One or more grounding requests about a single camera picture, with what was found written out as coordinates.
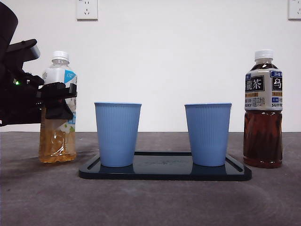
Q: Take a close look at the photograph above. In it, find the pale tea bottle white label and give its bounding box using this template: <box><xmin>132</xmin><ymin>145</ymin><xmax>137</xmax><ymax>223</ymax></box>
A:
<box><xmin>39</xmin><ymin>50</ymin><xmax>78</xmax><ymax>165</ymax></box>

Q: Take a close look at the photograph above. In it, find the dark oolong tea bottle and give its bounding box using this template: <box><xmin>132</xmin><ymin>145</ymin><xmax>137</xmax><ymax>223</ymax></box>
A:
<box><xmin>243</xmin><ymin>49</ymin><xmax>284</xmax><ymax>169</ymax></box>

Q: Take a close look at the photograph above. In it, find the blue ribbed cup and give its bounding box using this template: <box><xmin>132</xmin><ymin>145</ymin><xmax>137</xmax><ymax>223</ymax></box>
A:
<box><xmin>184</xmin><ymin>102</ymin><xmax>233</xmax><ymax>167</ymax></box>
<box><xmin>94</xmin><ymin>102</ymin><xmax>143</xmax><ymax>168</ymax></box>

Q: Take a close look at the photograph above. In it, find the dark blue tray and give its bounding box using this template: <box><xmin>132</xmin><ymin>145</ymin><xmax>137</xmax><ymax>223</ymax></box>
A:
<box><xmin>78</xmin><ymin>152</ymin><xmax>253</xmax><ymax>181</ymax></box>

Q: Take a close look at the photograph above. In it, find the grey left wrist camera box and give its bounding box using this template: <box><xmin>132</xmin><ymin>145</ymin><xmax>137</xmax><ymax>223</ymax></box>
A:
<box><xmin>6</xmin><ymin>39</ymin><xmax>41</xmax><ymax>62</ymax></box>

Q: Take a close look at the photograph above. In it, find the white wall socket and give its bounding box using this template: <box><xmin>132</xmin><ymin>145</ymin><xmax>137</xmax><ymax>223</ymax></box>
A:
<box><xmin>288</xmin><ymin>0</ymin><xmax>301</xmax><ymax>21</ymax></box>
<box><xmin>76</xmin><ymin>0</ymin><xmax>99</xmax><ymax>21</ymax></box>

